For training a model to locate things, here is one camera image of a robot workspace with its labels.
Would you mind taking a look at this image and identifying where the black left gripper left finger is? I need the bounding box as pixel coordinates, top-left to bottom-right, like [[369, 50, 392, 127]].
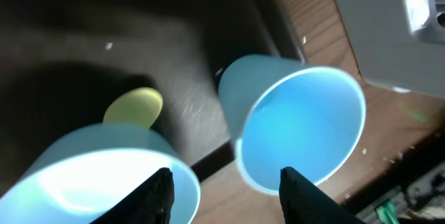
[[92, 168, 175, 224]]

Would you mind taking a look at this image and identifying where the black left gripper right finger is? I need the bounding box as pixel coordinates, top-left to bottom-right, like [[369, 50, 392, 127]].
[[279, 167, 364, 224]]

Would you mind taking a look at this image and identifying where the dark brown serving tray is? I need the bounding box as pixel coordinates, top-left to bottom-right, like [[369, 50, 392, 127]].
[[1, 0, 305, 192]]

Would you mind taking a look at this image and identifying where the yellow plastic spoon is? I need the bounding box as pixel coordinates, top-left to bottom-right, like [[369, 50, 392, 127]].
[[102, 87, 163, 129]]

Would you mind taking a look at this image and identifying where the small blue cup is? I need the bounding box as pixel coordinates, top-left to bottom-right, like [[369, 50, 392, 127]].
[[218, 54, 366, 195]]

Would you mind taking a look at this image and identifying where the grey dishwasher rack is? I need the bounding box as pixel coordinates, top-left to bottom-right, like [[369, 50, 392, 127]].
[[335, 0, 444, 98]]

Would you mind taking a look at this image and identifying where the light blue rice bowl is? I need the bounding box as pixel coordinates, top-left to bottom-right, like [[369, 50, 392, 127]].
[[1, 124, 201, 223]]

